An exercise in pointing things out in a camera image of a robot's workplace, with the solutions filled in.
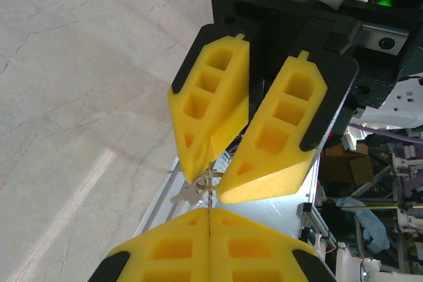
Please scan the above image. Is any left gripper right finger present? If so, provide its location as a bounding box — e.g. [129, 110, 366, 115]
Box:
[210, 207, 336, 282]

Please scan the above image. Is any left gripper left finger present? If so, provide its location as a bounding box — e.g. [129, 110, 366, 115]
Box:
[87, 207, 210, 282]

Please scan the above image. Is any silver key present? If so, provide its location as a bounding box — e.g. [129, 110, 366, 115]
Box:
[169, 183, 208, 206]

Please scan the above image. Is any metal key ring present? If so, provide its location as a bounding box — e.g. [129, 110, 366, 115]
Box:
[194, 168, 223, 194]

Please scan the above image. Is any aluminium extrusion with black cap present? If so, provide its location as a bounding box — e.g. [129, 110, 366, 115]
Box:
[297, 202, 336, 254]

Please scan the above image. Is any cardboard box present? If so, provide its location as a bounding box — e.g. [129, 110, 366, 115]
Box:
[322, 143, 391, 194]

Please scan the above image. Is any blue cloth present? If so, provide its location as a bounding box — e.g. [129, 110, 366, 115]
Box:
[335, 195, 391, 254]

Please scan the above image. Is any white machine part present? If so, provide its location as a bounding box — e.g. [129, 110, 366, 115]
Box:
[333, 242, 423, 282]

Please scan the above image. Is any silver key ring with keys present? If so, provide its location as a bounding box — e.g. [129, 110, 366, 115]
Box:
[134, 155, 232, 240]

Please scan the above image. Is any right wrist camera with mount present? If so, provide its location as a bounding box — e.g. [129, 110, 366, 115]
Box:
[358, 24, 423, 129]

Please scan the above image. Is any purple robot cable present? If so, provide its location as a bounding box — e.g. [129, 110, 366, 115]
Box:
[348, 122, 423, 146]

